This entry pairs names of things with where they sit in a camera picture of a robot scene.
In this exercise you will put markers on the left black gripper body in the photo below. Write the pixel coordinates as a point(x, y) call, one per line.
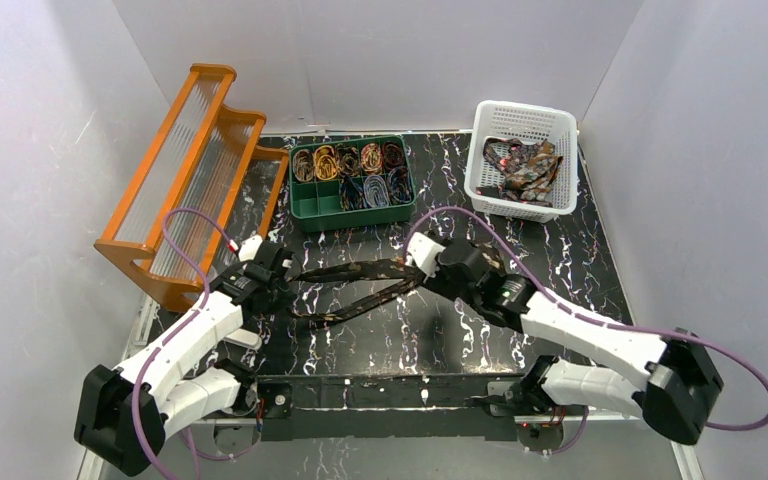
point(278, 277)

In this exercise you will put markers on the white plastic basket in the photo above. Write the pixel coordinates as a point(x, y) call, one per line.
point(530, 124)

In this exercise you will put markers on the dark blue rolled tie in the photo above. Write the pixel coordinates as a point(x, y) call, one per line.
point(399, 186)

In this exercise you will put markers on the white oblong object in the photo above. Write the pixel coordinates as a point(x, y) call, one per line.
point(245, 339)

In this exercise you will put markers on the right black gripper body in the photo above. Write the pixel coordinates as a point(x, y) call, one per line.
point(437, 271)

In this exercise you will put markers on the dark multicolour rolled tie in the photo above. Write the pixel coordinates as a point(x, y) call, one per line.
point(351, 193)

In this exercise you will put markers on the dark red rolled tie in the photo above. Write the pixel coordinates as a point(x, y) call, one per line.
point(393, 155)

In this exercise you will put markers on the green compartment tray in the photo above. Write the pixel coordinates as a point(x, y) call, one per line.
point(316, 205)

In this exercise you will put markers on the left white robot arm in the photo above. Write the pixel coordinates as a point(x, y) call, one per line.
point(128, 412)

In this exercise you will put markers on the dark brown rolled tie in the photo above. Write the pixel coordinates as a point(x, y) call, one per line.
point(348, 158)

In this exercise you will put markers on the yellow rolled tie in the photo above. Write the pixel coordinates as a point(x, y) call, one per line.
point(326, 165)

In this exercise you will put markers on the dark floral tie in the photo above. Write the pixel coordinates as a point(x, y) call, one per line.
point(408, 278)

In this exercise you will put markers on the orange rolled tie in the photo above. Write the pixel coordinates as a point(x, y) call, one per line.
point(371, 159)

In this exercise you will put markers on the black base bar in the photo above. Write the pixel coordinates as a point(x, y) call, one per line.
point(402, 406)

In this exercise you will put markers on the light blue rolled tie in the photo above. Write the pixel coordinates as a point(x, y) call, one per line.
point(375, 192)

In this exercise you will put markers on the patterned ties in basket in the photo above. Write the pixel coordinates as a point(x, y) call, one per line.
point(529, 170)

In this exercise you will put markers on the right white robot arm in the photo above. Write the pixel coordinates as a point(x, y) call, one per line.
point(668, 380)

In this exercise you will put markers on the orange wooden rack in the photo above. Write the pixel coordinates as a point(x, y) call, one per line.
point(196, 163)

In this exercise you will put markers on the aluminium rail frame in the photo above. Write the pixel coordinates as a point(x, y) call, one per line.
point(586, 444)

